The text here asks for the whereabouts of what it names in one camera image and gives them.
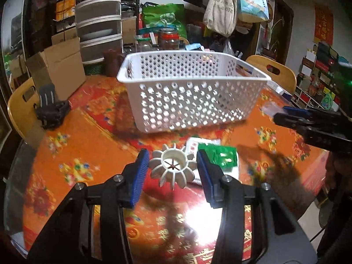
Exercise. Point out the white flower-shaped plastic piece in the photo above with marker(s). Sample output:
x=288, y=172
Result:
x=158, y=170

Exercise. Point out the open cardboard box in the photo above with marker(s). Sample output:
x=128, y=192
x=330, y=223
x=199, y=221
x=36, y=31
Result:
x=63, y=66

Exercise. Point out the black folding stand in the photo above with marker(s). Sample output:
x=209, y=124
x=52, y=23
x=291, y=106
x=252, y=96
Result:
x=51, y=110

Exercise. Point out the clear glass jar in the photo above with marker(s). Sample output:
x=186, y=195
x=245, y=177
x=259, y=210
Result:
x=143, y=44

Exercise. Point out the stack of colourful boxes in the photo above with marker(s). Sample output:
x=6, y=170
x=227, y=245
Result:
x=319, y=68

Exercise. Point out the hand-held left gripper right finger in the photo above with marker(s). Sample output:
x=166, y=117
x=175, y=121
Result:
x=205, y=170

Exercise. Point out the beige tote bag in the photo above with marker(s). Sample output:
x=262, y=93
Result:
x=220, y=11

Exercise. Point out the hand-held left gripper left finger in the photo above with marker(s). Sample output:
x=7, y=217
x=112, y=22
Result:
x=140, y=170

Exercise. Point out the orange floral tablecloth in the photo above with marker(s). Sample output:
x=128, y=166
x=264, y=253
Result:
x=82, y=143

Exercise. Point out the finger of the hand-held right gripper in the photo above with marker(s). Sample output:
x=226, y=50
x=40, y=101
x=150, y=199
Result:
x=298, y=111
x=287, y=120

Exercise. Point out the blue printed bag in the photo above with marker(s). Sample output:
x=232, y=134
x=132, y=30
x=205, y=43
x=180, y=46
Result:
x=251, y=2

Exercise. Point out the green packet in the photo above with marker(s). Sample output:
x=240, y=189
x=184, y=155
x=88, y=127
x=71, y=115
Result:
x=222, y=155

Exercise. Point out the green plastic bag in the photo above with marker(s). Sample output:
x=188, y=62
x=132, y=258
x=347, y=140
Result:
x=165, y=13

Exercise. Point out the wooden chair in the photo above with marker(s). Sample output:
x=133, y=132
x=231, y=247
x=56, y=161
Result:
x=286, y=79
x=19, y=110

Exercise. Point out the dark red container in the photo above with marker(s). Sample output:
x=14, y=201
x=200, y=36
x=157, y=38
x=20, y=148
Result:
x=112, y=63

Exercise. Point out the grey plastic drawer tower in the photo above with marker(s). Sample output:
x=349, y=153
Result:
x=99, y=24

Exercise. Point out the white perforated plastic basket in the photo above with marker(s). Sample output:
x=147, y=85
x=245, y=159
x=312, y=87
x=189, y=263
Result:
x=192, y=99

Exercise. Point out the small cardboard boxes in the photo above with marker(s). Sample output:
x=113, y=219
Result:
x=64, y=31

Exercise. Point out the white packet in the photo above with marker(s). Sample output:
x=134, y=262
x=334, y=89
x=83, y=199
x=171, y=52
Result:
x=191, y=147

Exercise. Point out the orange printed box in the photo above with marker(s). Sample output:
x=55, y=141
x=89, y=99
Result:
x=65, y=8

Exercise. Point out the dark framed painting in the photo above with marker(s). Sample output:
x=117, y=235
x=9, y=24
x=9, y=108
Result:
x=282, y=30

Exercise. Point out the clear plastic bag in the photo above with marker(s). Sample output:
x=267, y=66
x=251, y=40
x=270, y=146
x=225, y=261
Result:
x=228, y=48

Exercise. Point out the clear plastic wrapper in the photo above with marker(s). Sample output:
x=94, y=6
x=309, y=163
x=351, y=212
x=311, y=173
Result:
x=271, y=107

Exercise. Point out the red-filled glass jar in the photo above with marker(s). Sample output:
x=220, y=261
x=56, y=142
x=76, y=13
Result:
x=168, y=40

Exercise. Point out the person's dark clothing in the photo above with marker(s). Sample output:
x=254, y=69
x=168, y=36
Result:
x=338, y=198

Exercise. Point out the red wall poster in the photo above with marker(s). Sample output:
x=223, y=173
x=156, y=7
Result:
x=324, y=24

